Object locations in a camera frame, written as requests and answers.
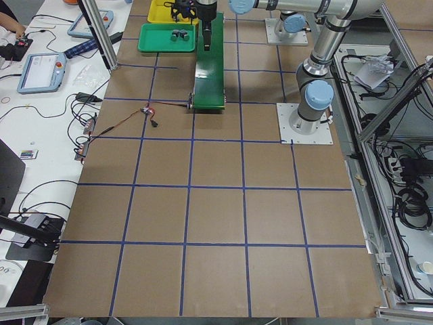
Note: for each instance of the green plastic tray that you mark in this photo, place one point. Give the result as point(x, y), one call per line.
point(156, 38)

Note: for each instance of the lower teach pendant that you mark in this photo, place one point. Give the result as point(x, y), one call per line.
point(42, 73)

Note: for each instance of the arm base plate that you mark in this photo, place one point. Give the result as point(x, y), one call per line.
point(294, 130)
point(277, 35)

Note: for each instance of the black adapter on desk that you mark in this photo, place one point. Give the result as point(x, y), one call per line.
point(87, 98)

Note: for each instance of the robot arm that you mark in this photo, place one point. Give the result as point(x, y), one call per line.
point(338, 17)
point(292, 21)

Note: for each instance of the folded blue umbrella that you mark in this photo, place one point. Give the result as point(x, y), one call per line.
point(89, 45)

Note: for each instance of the yellow plastic tray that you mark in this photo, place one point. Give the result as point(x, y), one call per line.
point(160, 14)

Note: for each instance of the crumpled white paper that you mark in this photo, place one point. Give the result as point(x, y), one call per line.
point(375, 70)

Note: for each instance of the green conveyor belt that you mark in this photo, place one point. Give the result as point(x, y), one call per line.
point(209, 84)

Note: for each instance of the aluminium frame upright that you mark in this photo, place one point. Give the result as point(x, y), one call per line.
point(93, 18)

